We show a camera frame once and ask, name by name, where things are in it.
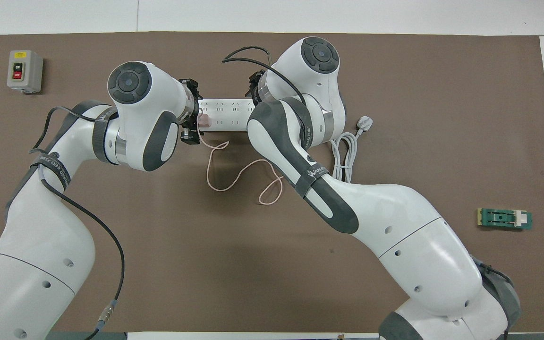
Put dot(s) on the brown table mat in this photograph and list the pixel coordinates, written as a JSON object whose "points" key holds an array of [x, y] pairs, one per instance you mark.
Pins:
{"points": [[206, 264]]}

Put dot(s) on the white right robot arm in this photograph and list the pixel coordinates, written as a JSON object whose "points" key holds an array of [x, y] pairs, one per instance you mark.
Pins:
{"points": [[395, 226]]}

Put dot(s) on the white power strip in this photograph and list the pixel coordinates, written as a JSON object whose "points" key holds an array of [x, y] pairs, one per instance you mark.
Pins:
{"points": [[227, 113]]}

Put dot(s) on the grey on-off switch box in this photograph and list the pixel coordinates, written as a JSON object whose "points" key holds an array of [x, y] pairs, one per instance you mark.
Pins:
{"points": [[25, 72]]}

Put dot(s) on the green knife switch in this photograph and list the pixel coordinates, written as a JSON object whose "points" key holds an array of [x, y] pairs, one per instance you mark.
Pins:
{"points": [[503, 218]]}

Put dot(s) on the pink charger adapter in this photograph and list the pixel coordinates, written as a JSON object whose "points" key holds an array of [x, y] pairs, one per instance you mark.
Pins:
{"points": [[205, 121]]}

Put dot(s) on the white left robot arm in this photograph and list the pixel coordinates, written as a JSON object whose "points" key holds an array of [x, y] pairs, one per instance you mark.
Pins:
{"points": [[40, 255]]}

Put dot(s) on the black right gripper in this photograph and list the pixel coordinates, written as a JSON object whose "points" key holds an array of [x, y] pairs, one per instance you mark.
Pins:
{"points": [[256, 82]]}

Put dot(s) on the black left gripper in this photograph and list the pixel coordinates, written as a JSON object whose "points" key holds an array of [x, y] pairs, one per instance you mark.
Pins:
{"points": [[188, 87]]}

